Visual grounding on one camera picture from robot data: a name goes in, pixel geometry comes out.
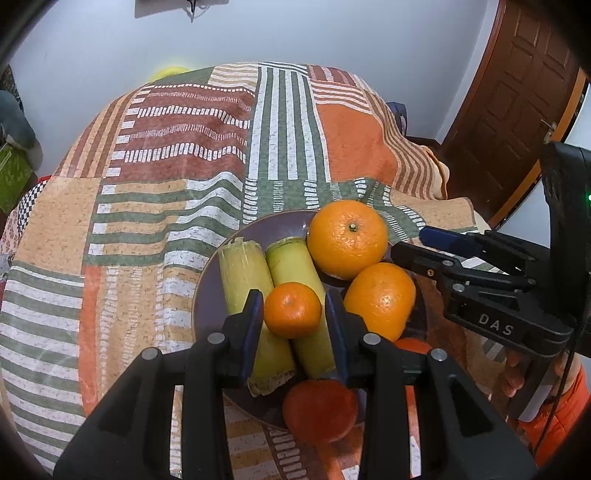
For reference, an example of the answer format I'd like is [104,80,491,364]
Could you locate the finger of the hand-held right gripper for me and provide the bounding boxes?
[390,241,539,296]
[419,226,552,289]

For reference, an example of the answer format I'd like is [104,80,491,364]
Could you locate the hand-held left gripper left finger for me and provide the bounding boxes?
[53,290,265,480]

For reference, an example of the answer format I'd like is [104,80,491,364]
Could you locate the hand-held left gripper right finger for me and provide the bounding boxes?
[324,292,539,480]

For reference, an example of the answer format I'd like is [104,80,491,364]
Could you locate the small tangerine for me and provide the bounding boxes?
[263,282,322,339]

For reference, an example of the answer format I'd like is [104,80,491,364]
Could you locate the oval orange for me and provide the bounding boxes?
[343,261,416,342]

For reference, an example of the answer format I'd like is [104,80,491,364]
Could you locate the green sugarcane piece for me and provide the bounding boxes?
[218,237,296,398]
[265,236,338,379]

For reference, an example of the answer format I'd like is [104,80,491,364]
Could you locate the purple plate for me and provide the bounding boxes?
[190,210,428,432]

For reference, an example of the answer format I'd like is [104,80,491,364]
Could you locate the large round orange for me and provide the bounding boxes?
[307,200,389,281]

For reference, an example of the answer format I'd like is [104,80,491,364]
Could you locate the person's right hand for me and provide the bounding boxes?
[503,347,527,400]

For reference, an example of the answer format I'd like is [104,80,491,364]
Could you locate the brown wooden door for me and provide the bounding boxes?
[441,0,583,206]

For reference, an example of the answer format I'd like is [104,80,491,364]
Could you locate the striped patchwork blanket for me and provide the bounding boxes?
[0,62,481,480]

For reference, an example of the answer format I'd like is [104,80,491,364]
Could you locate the checkered cloth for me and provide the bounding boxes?
[8,178,51,232]

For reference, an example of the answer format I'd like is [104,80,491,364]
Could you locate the yellow curved cushion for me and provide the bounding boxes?
[150,66,191,82]

